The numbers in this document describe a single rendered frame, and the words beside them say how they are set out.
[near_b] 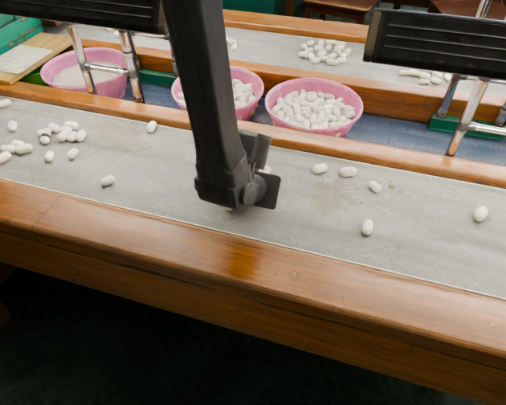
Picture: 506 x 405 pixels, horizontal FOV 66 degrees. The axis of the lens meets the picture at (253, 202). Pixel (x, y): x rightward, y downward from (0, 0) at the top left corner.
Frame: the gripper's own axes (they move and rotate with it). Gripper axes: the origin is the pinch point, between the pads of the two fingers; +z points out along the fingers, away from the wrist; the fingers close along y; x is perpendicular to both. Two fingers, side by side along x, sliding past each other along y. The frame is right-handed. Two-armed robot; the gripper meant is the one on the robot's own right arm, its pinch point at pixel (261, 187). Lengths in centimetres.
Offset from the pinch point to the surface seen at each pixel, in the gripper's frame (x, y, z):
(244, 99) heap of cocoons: -22.7, 15.0, 27.6
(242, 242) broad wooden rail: 9.9, -1.0, -13.1
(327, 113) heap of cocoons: -22.3, -9.0, 27.7
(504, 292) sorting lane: 9.1, -47.3, -8.5
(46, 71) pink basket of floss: -21, 79, 24
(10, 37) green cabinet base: -31, 97, 27
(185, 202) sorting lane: 6.1, 14.7, -4.9
